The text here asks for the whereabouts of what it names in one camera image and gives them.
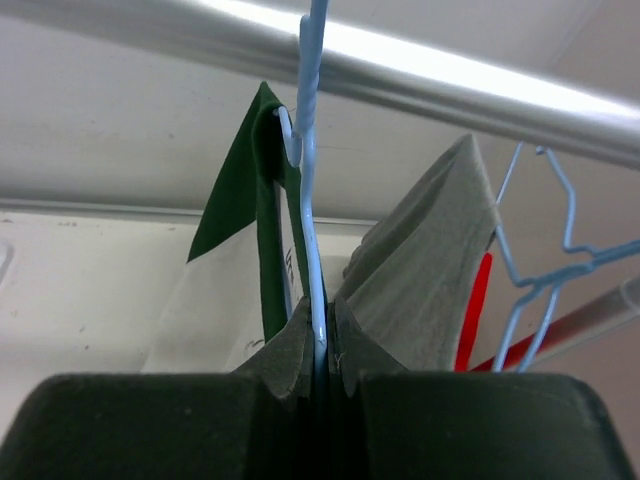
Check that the green and white t shirt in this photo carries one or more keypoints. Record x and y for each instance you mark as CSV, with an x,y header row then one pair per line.
x,y
246,269

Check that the grey t shirt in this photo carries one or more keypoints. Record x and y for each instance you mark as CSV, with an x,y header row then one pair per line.
x,y
409,281

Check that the blue hanger with red shirt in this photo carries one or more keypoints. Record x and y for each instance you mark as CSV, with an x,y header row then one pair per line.
x,y
597,258

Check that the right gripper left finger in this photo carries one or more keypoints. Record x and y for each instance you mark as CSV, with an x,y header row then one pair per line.
x,y
285,363

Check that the red t shirt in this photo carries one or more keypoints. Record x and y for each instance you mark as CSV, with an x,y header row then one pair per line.
x,y
561,333

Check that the white metal clothes rack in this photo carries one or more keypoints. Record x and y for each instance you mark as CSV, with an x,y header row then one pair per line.
x,y
361,65

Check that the light blue hanger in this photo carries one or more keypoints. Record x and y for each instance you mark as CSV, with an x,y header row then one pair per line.
x,y
300,145

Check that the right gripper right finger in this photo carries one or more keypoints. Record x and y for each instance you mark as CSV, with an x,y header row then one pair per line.
x,y
356,354

